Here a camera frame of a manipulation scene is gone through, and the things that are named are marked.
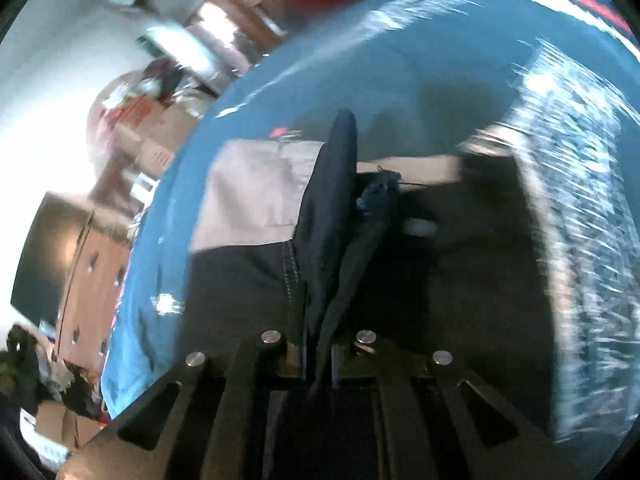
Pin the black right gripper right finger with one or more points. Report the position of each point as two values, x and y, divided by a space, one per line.
429 416

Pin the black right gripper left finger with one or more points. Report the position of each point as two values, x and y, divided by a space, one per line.
210 417

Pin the navy work jacket grey collar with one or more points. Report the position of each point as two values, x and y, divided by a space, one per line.
429 252

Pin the pile of mixed clothes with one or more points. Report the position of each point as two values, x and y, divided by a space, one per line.
31 375

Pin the wooden drawer dresser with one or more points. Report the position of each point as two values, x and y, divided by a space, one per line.
93 288

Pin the black television screen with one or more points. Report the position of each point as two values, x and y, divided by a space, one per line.
47 258

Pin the upper cardboard box red print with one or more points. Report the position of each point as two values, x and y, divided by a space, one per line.
127 118

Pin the blue patterned bed sheet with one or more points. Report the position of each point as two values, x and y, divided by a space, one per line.
554 82

